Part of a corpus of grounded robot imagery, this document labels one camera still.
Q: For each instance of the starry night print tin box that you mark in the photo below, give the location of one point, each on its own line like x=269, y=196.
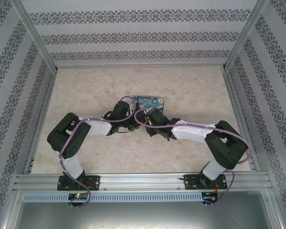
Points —
x=155, y=102

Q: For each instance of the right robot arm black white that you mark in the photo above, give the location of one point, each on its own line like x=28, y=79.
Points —
x=226, y=148

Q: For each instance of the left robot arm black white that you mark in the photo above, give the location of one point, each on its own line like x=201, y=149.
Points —
x=62, y=143

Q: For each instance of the grey sheet metal panel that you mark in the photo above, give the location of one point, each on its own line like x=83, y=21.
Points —
x=143, y=215

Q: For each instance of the circuit board with green light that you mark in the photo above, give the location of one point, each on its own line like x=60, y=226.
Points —
x=78, y=196

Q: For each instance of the small dark circuit board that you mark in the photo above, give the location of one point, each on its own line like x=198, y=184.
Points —
x=209, y=198

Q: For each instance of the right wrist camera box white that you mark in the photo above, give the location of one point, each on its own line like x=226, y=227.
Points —
x=149, y=111

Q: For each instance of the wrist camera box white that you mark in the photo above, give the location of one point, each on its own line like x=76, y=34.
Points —
x=133, y=106
x=149, y=111

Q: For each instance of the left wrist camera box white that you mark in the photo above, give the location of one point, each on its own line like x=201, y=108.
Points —
x=133, y=106

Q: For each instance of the aluminium back rail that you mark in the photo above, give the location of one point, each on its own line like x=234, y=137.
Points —
x=138, y=66

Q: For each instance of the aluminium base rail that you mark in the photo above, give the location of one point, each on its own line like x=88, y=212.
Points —
x=138, y=182

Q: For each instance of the aluminium side rail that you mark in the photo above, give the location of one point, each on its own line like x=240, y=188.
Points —
x=241, y=119
x=41, y=119

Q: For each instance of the aluminium frame post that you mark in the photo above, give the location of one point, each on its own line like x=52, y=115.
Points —
x=242, y=35
x=36, y=35

